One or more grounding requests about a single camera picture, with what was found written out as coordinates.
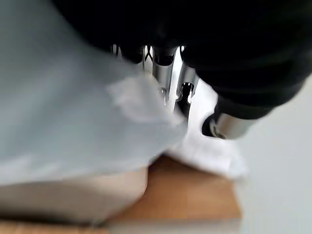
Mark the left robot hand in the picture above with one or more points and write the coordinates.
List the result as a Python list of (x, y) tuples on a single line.
[(231, 44)]

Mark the white bed quilt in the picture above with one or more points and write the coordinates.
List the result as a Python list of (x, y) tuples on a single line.
[(61, 109)]

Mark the brown wooden bed frame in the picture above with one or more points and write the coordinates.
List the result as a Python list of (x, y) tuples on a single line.
[(190, 195)]

